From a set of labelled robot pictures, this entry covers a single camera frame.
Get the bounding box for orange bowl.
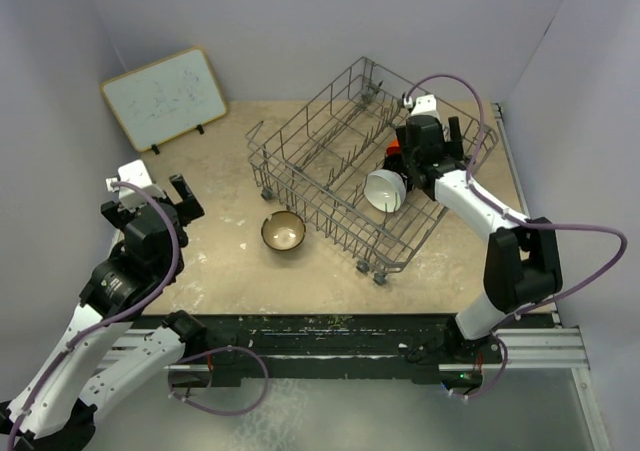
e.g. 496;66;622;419
386;140;401;155

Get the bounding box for black glossy bowl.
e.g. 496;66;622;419
383;153;413;191

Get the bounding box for white bowl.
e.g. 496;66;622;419
363;169;407;213

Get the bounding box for brown glazed bowl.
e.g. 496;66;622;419
260;210;306;252

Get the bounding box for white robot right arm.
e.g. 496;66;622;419
396;115;562;362

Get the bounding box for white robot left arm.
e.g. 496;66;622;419
1;174;206;450

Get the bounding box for yellow framed whiteboard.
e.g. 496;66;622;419
101;47;228;152

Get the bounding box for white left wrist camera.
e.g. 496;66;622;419
105;159;166;212

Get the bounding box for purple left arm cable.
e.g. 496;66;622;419
7;180;180;451

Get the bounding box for grey wire dish rack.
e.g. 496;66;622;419
245;55;500;286

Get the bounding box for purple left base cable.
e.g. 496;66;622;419
167;341;271;415

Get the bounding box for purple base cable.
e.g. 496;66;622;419
167;341;271;415
444;338;510;400

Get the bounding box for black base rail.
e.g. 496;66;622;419
117;310;506;387

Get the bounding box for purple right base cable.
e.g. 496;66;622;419
444;338;510;400

